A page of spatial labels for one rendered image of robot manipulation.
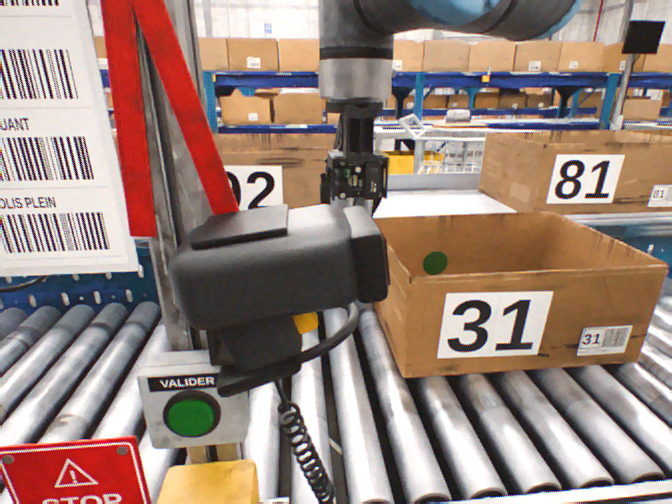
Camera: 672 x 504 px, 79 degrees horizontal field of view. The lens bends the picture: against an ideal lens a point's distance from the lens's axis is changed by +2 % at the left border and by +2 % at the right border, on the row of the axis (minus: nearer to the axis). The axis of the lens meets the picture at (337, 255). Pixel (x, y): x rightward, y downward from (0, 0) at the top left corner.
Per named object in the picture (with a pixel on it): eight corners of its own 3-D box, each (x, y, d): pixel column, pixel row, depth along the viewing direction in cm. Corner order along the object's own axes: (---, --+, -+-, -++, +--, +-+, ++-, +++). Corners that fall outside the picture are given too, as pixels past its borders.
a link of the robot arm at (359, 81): (315, 63, 53) (387, 63, 54) (316, 103, 55) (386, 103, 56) (321, 57, 45) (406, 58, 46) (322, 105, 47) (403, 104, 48)
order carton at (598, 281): (401, 379, 62) (408, 277, 55) (366, 291, 89) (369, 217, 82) (641, 362, 66) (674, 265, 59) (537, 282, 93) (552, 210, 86)
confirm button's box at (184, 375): (148, 458, 29) (129, 379, 26) (161, 424, 31) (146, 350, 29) (246, 449, 29) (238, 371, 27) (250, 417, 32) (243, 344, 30)
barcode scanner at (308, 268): (403, 380, 24) (387, 215, 20) (205, 417, 24) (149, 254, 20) (381, 322, 30) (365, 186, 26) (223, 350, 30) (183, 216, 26)
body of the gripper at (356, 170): (329, 206, 51) (329, 103, 46) (323, 190, 59) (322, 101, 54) (389, 204, 52) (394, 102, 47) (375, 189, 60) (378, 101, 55)
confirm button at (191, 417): (170, 439, 28) (163, 404, 27) (176, 422, 29) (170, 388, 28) (215, 436, 28) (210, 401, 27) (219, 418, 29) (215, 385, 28)
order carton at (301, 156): (191, 229, 87) (179, 148, 80) (215, 197, 114) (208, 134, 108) (372, 224, 91) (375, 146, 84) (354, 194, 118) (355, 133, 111)
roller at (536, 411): (580, 523, 46) (589, 492, 44) (432, 302, 94) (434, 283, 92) (620, 518, 47) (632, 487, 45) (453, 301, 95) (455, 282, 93)
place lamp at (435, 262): (417, 279, 88) (420, 250, 86) (415, 277, 89) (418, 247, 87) (448, 278, 89) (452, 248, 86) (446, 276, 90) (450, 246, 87)
